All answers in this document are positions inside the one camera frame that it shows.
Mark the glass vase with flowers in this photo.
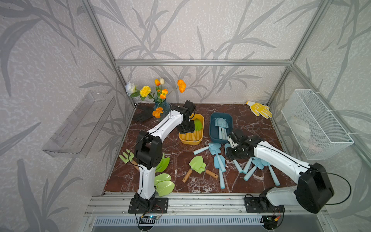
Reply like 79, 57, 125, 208
125, 78, 173, 120

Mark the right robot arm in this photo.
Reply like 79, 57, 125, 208
226, 130, 334, 214

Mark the yellow white work glove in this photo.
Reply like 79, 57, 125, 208
246, 101, 272, 119

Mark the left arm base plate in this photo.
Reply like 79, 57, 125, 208
128, 197, 169, 214

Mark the clear acrylic wall shelf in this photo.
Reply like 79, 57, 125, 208
42, 91, 117, 159

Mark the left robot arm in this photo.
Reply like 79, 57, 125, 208
134, 100, 195, 206

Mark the white wire mesh basket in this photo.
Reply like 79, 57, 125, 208
281, 89, 354, 160

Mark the green pointed shovel yellow handle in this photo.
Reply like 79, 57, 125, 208
185, 133, 192, 141

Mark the green square shovel wooden handle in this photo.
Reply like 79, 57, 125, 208
189, 157, 219, 179

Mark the yellow storage box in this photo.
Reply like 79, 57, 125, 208
178, 114, 204, 146

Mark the dark teal storage box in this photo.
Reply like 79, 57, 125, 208
209, 112, 233, 144

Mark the green shovel front upper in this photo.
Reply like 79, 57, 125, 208
154, 173, 171, 186

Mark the green shovel front lower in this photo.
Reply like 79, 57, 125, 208
156, 180, 175, 197

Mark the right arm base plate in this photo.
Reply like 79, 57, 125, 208
243, 194, 286, 215

